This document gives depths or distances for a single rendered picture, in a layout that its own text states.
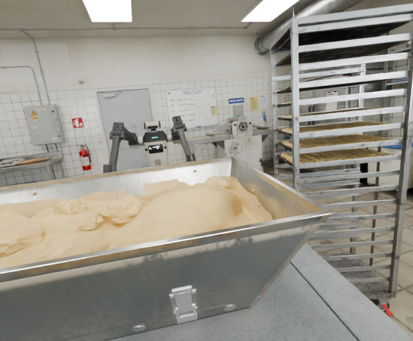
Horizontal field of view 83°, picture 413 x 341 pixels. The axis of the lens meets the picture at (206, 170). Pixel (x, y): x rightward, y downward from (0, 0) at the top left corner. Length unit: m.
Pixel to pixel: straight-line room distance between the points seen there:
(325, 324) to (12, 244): 0.34
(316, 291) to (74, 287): 0.27
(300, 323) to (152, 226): 0.19
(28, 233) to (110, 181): 0.17
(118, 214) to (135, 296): 0.15
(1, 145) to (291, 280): 5.67
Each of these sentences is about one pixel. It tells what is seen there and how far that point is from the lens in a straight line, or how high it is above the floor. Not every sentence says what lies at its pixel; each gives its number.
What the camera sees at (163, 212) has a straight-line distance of 0.30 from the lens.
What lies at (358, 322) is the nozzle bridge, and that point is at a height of 1.18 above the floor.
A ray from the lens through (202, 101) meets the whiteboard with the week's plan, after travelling 5.45.
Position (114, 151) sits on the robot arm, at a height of 1.20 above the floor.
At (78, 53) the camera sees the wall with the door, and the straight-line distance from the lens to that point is 5.48.
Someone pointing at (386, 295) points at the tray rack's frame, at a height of 0.14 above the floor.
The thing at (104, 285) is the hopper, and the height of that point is 1.28.
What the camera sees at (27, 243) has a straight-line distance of 0.34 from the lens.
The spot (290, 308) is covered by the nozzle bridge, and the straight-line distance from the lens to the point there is 0.33.
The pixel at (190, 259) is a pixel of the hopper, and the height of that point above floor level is 1.29.
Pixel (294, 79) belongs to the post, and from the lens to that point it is 1.40.
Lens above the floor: 1.41
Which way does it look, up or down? 14 degrees down
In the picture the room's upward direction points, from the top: 6 degrees counter-clockwise
